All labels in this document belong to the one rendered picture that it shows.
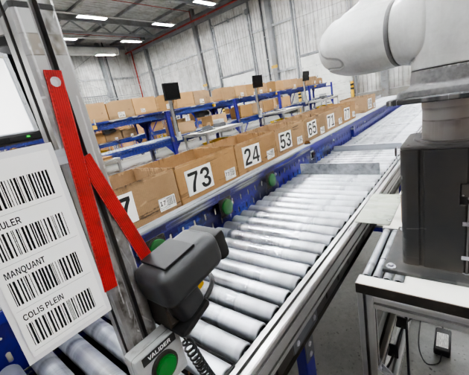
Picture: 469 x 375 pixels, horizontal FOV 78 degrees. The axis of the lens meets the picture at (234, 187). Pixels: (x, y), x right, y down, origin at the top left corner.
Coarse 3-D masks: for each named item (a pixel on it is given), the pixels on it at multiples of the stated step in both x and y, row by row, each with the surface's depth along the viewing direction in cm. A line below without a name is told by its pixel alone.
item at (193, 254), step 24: (168, 240) 38; (192, 240) 37; (216, 240) 39; (144, 264) 35; (168, 264) 33; (192, 264) 35; (216, 264) 38; (144, 288) 34; (168, 288) 32; (192, 288) 35; (192, 312) 37
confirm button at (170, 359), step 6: (168, 354) 36; (162, 360) 36; (168, 360) 36; (174, 360) 37; (162, 366) 35; (168, 366) 36; (174, 366) 37; (156, 372) 35; (162, 372) 35; (168, 372) 36
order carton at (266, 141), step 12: (264, 132) 176; (216, 144) 176; (228, 144) 184; (240, 144) 148; (264, 144) 164; (240, 156) 148; (264, 156) 165; (276, 156) 175; (240, 168) 148; (252, 168) 156
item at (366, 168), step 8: (304, 168) 181; (312, 168) 178; (320, 168) 174; (328, 168) 171; (336, 168) 168; (344, 168) 165; (352, 168) 162; (360, 168) 160; (368, 168) 157; (376, 168) 155
